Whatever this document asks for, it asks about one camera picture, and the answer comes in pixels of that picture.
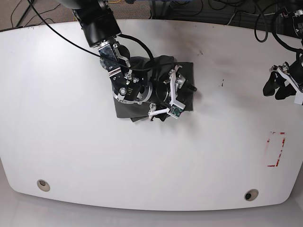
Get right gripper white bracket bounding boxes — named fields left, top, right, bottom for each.
left=148, top=65, right=197, bottom=121

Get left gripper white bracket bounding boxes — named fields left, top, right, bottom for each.
left=263, top=61, right=303, bottom=105

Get dark grey t-shirt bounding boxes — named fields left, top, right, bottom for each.
left=110, top=55, right=194, bottom=122

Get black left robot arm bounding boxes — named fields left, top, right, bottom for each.
left=253, top=0, right=303, bottom=105

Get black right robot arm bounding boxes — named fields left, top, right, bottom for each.
left=62, top=0, right=196, bottom=122

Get red tape marking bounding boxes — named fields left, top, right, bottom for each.
left=265, top=131, right=286, bottom=167

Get right table grommet hole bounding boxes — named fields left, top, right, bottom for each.
left=244, top=189, right=258, bottom=201

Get table grommet hole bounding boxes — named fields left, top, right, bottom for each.
left=37, top=180, right=50, bottom=192
left=244, top=189, right=258, bottom=201

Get left table grommet hole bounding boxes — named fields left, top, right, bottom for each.
left=37, top=180, right=50, bottom=192

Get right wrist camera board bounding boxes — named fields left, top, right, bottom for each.
left=167, top=105, right=184, bottom=119

